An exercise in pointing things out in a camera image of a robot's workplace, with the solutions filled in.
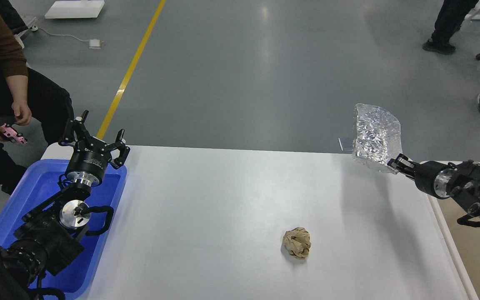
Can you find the left metal floor plate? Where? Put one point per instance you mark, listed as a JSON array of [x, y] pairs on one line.
[[346, 144]]

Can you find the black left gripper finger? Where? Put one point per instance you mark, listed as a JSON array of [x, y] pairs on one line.
[[117, 152], [76, 132]]

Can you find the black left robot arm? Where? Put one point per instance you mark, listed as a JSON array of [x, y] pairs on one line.
[[49, 239]]

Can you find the seated person brown sweater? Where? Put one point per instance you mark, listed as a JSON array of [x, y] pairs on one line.
[[26, 94]]

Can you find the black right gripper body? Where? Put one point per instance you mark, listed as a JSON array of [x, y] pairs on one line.
[[432, 178]]

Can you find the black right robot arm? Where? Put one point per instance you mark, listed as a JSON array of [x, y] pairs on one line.
[[459, 182]]

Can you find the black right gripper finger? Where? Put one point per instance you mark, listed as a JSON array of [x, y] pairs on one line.
[[409, 173], [403, 162]]

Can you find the silver foil bag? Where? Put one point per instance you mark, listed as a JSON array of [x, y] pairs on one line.
[[377, 138]]

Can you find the white power adapter with cable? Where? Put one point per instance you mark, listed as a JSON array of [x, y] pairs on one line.
[[91, 43]]

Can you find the pink handheld device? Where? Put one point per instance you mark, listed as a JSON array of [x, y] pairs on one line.
[[12, 135]]

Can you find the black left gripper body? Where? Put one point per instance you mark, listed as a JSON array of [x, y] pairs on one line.
[[87, 164]]

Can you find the crumpled brown paper ball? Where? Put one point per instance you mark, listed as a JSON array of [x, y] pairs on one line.
[[297, 242]]

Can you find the person in black trousers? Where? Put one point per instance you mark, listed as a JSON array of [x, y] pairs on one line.
[[448, 22]]

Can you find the white flat floor base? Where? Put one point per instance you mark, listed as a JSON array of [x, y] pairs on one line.
[[75, 9]]

